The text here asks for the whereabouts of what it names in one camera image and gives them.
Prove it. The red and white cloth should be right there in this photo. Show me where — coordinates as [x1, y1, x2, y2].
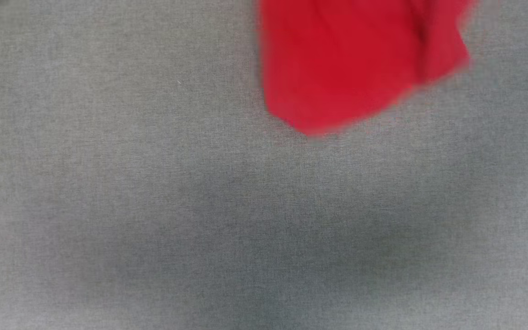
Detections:
[257, 0, 477, 137]

